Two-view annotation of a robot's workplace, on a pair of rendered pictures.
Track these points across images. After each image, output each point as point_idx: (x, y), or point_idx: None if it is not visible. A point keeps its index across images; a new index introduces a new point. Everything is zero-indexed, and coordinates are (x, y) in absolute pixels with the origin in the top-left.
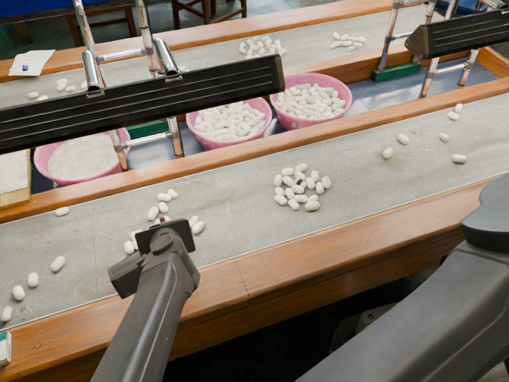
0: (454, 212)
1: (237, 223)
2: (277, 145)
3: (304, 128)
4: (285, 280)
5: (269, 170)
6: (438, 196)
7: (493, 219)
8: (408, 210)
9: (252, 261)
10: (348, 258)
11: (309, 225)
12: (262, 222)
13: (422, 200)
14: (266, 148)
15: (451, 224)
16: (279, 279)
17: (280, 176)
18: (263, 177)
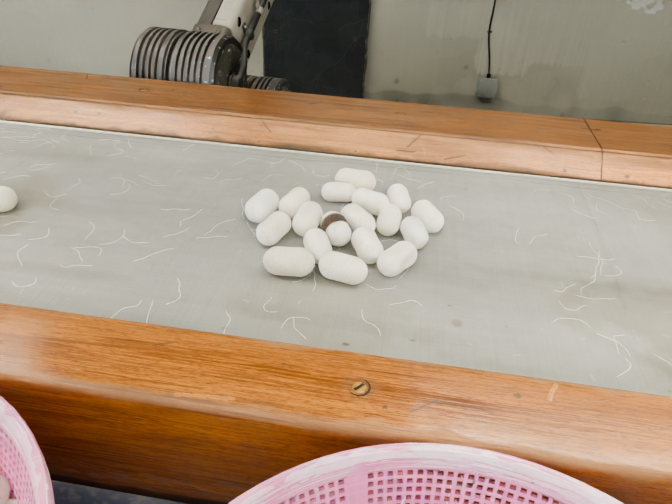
0: (114, 84)
1: (574, 226)
2: (308, 346)
3: (93, 377)
4: (506, 112)
5: (397, 318)
6: (89, 104)
7: None
8: (179, 105)
9: (563, 140)
10: (372, 100)
11: (389, 172)
12: (501, 208)
13: (119, 119)
14: (368, 356)
15: (149, 79)
16: (517, 115)
17: (389, 248)
18: (437, 302)
